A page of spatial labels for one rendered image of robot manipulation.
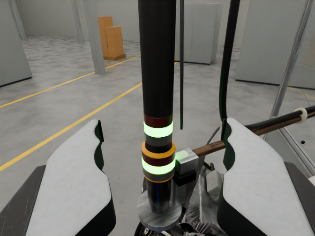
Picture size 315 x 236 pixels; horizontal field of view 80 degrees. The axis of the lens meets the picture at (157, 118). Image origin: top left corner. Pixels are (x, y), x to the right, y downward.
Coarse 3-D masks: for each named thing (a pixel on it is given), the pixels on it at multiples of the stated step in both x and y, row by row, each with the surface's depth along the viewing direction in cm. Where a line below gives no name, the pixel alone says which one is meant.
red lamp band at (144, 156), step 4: (144, 156) 23; (148, 156) 22; (168, 156) 22; (172, 156) 23; (144, 160) 23; (148, 160) 23; (152, 160) 22; (156, 160) 22; (160, 160) 22; (164, 160) 22; (168, 160) 23; (172, 160) 23; (152, 164) 23; (156, 164) 23; (160, 164) 23; (164, 164) 23
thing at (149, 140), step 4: (144, 132) 22; (148, 136) 22; (168, 136) 22; (148, 140) 22; (152, 140) 22; (156, 140) 21; (160, 140) 21; (164, 140) 22; (168, 140) 22; (152, 144) 22; (156, 144) 22; (160, 144) 22; (164, 144) 22
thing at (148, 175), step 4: (144, 172) 25; (148, 172) 24; (168, 172) 24; (172, 172) 24; (148, 176) 24; (152, 176) 24; (156, 176) 23; (160, 176) 23; (164, 176) 24; (168, 176) 24; (152, 180) 24; (156, 180) 24; (160, 180) 24; (164, 180) 24
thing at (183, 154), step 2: (184, 150) 27; (178, 152) 27; (180, 152) 27; (182, 152) 27; (184, 152) 27; (186, 152) 27; (176, 154) 26; (178, 154) 26; (180, 154) 26; (182, 154) 26; (184, 154) 26; (186, 154) 26; (176, 156) 26; (178, 156) 26; (180, 156) 26; (182, 156) 26; (184, 156) 26; (186, 156) 26; (176, 158) 26; (178, 158) 26; (180, 158) 26; (182, 158) 26; (176, 164) 26; (176, 166) 26
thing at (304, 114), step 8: (232, 0) 19; (232, 8) 20; (232, 16) 20; (232, 24) 20; (232, 32) 21; (232, 40) 21; (224, 48) 22; (224, 56) 22; (224, 64) 22; (224, 72) 23; (224, 80) 23; (224, 88) 24; (224, 96) 24; (224, 104) 25; (224, 112) 26; (296, 112) 35; (304, 112) 35; (272, 120) 33; (280, 120) 33; (304, 120) 36; (248, 128) 30; (256, 128) 31
